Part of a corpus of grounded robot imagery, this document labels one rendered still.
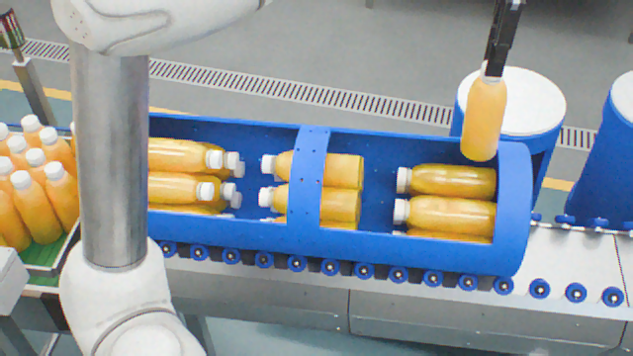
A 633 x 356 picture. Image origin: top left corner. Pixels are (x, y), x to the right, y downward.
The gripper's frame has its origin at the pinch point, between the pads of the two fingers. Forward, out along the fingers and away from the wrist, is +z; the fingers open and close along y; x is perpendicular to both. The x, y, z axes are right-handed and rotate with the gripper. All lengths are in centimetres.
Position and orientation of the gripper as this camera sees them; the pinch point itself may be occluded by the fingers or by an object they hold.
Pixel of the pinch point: (496, 51)
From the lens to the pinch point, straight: 116.5
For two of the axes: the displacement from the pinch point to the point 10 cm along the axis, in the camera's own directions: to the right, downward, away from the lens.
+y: 1.5, -7.2, 6.7
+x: -9.9, -1.1, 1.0
